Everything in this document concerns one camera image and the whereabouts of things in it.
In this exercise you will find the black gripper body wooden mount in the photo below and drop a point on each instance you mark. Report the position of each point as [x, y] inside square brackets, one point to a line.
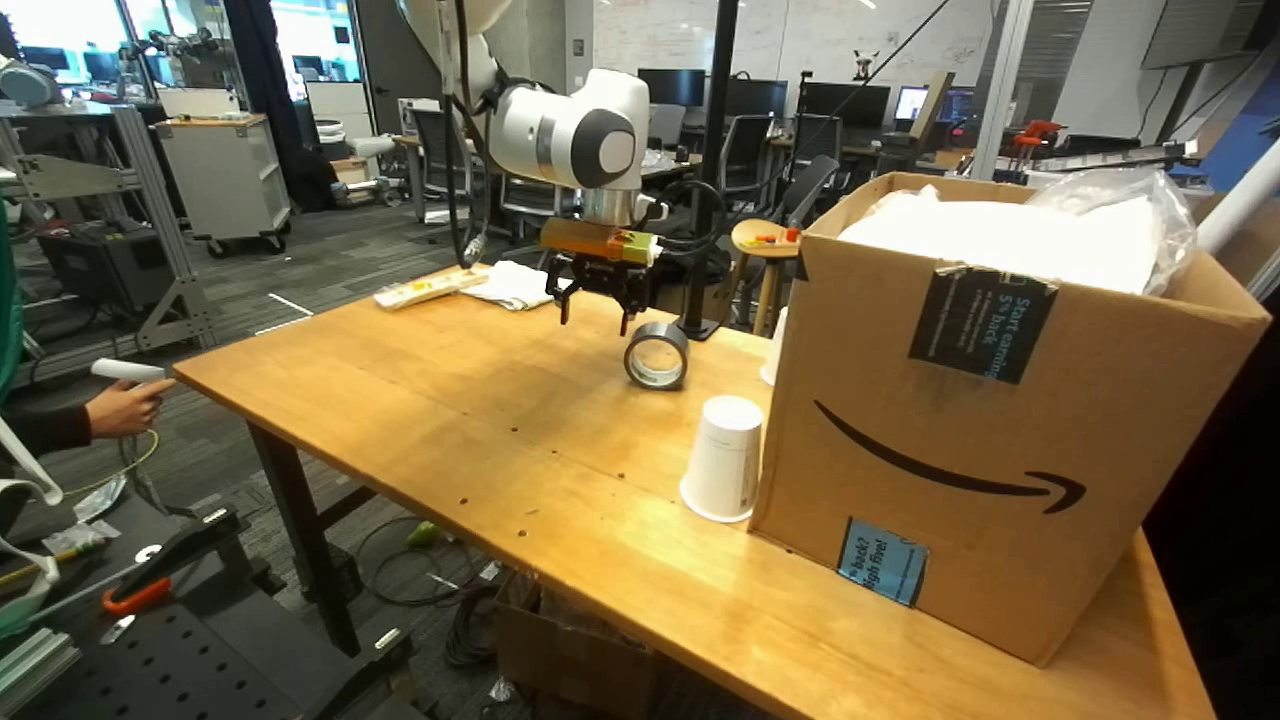
[586, 247]

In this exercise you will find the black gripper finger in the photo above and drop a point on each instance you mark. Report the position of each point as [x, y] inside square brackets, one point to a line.
[630, 302]
[563, 294]

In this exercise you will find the grey seal tape roll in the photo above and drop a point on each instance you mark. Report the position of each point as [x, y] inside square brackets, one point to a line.
[657, 357]

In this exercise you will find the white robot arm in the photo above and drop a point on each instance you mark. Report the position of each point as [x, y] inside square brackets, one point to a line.
[590, 141]

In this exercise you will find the operator hand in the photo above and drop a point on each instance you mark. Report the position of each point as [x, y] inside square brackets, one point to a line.
[127, 409]

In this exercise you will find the white folded cloth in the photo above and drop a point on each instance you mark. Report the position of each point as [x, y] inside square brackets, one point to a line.
[508, 286]

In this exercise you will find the black vertical pole stand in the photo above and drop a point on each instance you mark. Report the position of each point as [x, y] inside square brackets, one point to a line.
[706, 184]

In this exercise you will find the round wooden stool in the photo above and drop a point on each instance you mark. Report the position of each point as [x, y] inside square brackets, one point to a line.
[773, 247]

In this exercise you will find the white paper cup near box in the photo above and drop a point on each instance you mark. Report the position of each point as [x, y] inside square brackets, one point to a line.
[726, 459]

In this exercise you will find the white rolling cabinet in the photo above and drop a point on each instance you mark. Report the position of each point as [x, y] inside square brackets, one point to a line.
[229, 182]

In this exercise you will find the cardboard Amazon box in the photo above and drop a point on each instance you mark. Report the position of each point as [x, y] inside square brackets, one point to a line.
[970, 440]

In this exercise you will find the white handheld controller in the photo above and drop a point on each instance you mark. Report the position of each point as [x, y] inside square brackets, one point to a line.
[127, 368]

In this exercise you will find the grey metal shelf rack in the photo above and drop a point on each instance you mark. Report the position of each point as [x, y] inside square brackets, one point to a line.
[106, 264]

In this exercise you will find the white plastic bag in box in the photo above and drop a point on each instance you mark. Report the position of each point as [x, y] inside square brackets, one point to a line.
[1092, 231]

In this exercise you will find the orange handled tool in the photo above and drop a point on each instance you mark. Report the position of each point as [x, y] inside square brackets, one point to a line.
[136, 602]

